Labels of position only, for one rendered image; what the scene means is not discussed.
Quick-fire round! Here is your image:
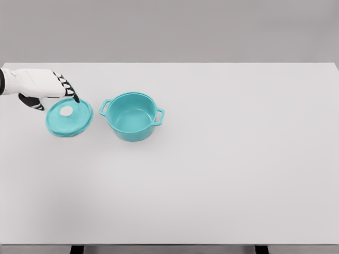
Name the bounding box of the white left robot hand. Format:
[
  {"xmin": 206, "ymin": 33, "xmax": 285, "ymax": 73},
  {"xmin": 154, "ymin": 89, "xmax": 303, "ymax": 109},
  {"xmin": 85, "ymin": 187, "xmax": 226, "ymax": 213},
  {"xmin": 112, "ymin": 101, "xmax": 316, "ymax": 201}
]
[{"xmin": 16, "ymin": 68, "xmax": 81, "ymax": 111}]

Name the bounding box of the teal pot lid white knob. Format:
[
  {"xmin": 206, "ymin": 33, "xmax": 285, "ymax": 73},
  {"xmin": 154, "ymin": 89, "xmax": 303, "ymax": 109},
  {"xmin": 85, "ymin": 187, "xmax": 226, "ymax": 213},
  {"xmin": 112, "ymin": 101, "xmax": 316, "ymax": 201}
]
[{"xmin": 45, "ymin": 97, "xmax": 94, "ymax": 138}]

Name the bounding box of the teal pot with handles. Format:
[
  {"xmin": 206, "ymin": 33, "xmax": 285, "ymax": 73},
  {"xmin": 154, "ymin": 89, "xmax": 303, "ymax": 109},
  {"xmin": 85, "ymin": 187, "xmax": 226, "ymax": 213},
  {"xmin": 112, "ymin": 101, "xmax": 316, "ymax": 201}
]
[{"xmin": 99, "ymin": 92, "xmax": 165, "ymax": 142}]

